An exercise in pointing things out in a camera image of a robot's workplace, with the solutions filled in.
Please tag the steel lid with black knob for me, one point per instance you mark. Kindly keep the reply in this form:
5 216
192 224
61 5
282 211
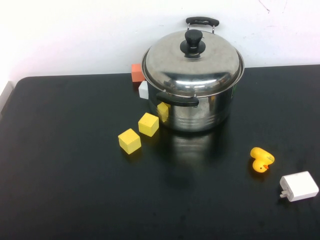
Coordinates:
175 65

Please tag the stainless steel pot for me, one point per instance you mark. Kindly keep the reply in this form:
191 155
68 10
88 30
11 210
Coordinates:
195 117

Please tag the yellow foam cube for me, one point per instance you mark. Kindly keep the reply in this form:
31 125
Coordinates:
129 142
148 124

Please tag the white cube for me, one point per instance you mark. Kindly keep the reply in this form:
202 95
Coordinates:
143 90

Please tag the orange foam cube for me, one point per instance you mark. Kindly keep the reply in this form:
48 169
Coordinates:
137 72

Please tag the yellow rubber duck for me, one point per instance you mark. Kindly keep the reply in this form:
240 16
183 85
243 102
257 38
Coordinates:
261 157

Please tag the white plug charger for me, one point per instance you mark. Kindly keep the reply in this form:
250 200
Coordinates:
300 186

